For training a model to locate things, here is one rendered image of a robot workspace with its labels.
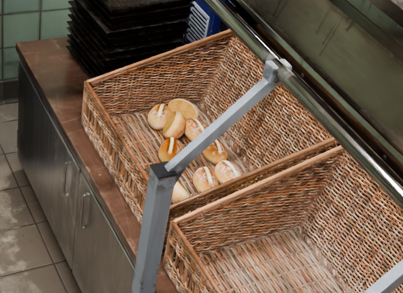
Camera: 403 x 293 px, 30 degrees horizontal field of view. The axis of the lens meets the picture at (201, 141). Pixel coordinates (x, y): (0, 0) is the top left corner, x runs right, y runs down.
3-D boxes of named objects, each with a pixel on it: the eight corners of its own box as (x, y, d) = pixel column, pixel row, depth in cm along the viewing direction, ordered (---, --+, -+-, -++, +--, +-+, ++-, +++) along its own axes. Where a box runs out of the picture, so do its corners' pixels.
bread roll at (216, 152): (230, 165, 213) (234, 150, 210) (209, 169, 210) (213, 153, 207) (216, 143, 220) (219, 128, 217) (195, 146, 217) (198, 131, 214)
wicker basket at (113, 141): (222, 99, 241) (238, 23, 224) (318, 217, 203) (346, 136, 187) (77, 122, 219) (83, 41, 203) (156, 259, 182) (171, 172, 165)
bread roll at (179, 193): (186, 191, 191) (170, 205, 191) (197, 201, 196) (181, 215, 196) (165, 167, 197) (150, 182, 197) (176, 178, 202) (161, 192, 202)
